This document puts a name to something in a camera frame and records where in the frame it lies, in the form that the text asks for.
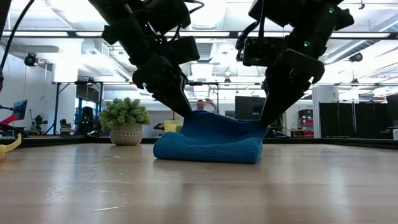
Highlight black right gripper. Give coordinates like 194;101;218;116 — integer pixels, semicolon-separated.
259;49;326;128

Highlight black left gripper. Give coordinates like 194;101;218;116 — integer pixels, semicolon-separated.
132;57;193;121

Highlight blue microfiber towel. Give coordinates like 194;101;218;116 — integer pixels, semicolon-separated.
153;110;269;165

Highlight yellow microfiber towel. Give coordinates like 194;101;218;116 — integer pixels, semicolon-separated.
0;133;22;161

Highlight black computer monitor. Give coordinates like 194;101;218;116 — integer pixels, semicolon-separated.
234;95;267;121

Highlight person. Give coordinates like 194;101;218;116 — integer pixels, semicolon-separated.
195;98;218;114

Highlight yellow translucent plastic bin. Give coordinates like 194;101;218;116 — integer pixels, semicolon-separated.
164;119;185;134

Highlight red storage shelf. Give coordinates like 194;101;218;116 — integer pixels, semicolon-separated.
298;108;314;138

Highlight artificial green potted plant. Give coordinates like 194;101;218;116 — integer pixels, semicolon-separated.
99;98;152;146

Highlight black overhead light bar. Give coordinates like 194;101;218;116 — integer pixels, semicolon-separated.
0;30;398;40

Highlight black partition panels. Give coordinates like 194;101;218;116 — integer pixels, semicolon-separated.
319;101;398;140

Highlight blue background monitor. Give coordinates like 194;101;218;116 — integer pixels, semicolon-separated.
12;99;28;121

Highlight red slanted bar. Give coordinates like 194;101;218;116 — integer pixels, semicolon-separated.
0;113;19;125

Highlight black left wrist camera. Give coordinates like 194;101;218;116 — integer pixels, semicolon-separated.
169;35;201;65

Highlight tall black gantry frame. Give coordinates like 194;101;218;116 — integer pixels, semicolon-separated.
51;81;103;135

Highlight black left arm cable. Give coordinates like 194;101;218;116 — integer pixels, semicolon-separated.
0;0;35;71

